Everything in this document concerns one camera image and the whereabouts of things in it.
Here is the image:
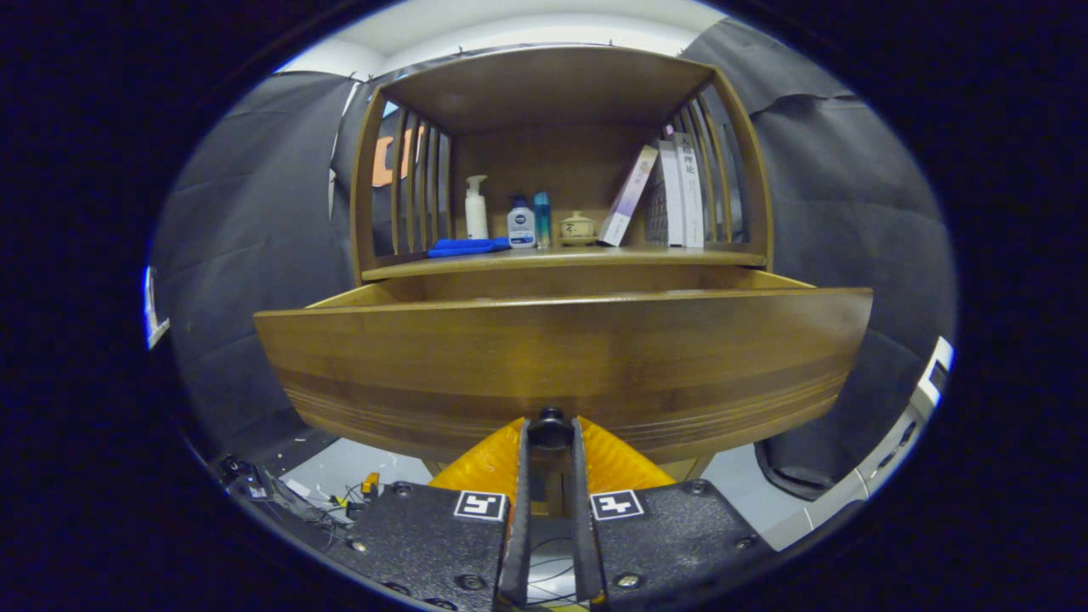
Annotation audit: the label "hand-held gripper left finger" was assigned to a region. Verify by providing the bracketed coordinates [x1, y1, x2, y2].
[327, 416, 532, 611]

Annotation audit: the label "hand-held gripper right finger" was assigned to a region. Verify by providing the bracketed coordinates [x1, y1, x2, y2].
[569, 416, 779, 609]

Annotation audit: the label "brown wooden drawer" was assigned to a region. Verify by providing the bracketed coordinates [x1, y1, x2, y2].
[253, 268, 875, 464]

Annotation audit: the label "wooden countertop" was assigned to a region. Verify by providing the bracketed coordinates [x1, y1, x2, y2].
[361, 245, 768, 283]

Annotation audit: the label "brown wooden cabinet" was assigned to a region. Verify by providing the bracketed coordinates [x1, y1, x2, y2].
[348, 44, 776, 485]

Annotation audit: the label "blue folded cloth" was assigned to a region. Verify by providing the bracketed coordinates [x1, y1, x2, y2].
[427, 237, 513, 258]

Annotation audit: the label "beige lidded tea cup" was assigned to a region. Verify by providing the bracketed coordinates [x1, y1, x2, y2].
[558, 211, 597, 247]

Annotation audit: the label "white bottle blue cap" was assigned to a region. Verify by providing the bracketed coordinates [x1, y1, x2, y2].
[507, 195, 536, 249]

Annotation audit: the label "white pump bottle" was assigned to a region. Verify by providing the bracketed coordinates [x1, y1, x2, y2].
[464, 175, 490, 241]

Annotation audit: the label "purple cover book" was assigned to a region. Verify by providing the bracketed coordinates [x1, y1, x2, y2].
[598, 144, 660, 247]

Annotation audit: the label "white spine book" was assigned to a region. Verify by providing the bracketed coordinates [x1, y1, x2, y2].
[671, 132, 705, 249]

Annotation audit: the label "white box with black slot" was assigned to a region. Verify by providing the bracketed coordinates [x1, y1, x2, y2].
[850, 336, 955, 502]

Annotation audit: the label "tangled floor cables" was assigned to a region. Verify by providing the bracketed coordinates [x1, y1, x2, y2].
[280, 473, 382, 538]

